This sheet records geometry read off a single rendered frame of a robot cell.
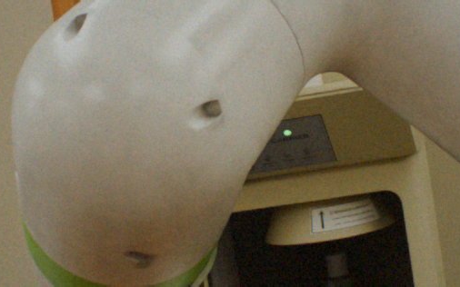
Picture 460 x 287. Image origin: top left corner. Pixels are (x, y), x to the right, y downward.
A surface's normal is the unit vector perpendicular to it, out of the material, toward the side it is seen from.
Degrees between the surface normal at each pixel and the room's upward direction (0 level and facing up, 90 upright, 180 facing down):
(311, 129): 135
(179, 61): 70
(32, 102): 76
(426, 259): 90
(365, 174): 90
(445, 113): 121
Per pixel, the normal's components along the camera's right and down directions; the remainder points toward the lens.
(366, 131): -0.05, 0.76
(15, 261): -0.24, 0.09
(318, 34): 0.76, 0.28
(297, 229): -0.57, -0.27
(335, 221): -0.04, -0.35
